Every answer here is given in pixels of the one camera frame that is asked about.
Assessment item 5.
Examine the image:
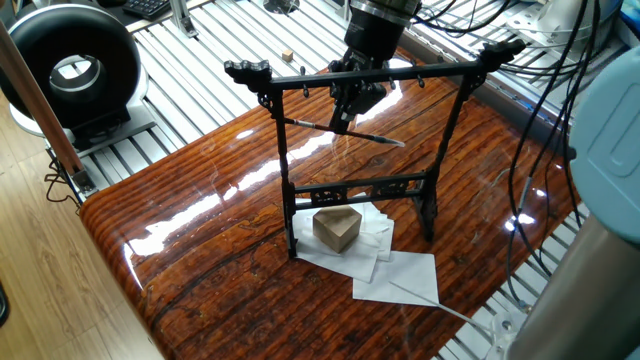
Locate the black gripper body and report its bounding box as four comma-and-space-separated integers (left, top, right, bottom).
342, 0, 421, 67

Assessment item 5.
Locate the black metal pen rack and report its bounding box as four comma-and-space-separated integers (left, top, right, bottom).
222, 35, 526, 263

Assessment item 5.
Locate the brown wooden pole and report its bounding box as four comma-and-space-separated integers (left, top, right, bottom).
0, 18, 87, 187

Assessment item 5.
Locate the thin calligraphy brush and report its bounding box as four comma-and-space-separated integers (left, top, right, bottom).
275, 116, 409, 149

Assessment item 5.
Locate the black keyboard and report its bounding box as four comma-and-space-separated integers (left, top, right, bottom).
124, 0, 180, 22

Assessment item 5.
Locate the black round duct fan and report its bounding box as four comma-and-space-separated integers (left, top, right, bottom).
0, 4, 149, 142

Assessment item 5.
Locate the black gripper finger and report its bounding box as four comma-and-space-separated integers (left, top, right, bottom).
344, 66, 393, 125
328, 66, 359, 137

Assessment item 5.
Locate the grey robot base column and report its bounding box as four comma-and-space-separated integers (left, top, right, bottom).
535, 0, 611, 46

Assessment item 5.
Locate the large wooden block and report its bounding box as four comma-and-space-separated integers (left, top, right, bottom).
312, 206, 363, 253

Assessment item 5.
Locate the white paper sheet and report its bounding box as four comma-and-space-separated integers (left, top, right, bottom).
291, 200, 379, 283
340, 204, 397, 263
351, 250, 441, 308

